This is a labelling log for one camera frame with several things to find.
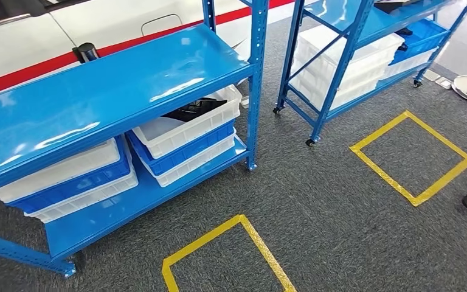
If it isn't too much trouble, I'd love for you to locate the black stanchion post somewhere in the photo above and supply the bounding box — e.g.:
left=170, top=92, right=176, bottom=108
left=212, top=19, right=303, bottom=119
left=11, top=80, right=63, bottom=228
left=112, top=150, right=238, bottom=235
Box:
left=72, top=42, right=100, bottom=64

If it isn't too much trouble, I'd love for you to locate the blue metal shelf rack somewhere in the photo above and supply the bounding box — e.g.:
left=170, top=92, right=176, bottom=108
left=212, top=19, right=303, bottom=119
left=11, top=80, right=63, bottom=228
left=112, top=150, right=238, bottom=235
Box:
left=272, top=0, right=467, bottom=147
left=0, top=0, right=270, bottom=279

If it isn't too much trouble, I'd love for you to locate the yellow floor tape square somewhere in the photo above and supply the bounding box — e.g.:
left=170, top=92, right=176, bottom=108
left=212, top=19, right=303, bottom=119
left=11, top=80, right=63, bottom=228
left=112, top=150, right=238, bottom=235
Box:
left=161, top=214, right=297, bottom=292
left=349, top=109, right=467, bottom=207

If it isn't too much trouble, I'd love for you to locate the blue plastic bin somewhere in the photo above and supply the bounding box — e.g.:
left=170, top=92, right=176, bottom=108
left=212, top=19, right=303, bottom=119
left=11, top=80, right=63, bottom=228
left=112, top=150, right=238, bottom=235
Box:
left=125, top=119, right=237, bottom=177
left=7, top=136, right=133, bottom=214
left=390, top=19, right=449, bottom=65

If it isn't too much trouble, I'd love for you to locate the white plastic crate stack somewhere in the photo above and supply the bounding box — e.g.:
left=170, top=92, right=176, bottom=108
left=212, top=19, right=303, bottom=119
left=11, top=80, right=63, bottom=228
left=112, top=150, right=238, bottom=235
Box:
left=289, top=24, right=406, bottom=112

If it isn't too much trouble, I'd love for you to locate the red barrier belt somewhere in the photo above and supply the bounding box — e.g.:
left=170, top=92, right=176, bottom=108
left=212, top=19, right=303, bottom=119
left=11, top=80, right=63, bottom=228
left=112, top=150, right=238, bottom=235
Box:
left=0, top=51, right=79, bottom=101
left=96, top=0, right=295, bottom=58

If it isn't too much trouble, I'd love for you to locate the black plastic part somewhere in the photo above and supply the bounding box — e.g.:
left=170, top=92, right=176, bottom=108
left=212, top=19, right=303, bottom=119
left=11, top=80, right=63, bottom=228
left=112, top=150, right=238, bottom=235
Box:
left=162, top=97, right=228, bottom=123
left=373, top=0, right=417, bottom=13

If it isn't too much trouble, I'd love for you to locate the white car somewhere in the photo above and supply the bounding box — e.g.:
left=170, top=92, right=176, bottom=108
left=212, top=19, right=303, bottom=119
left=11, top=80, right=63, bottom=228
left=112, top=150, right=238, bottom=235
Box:
left=0, top=0, right=301, bottom=102

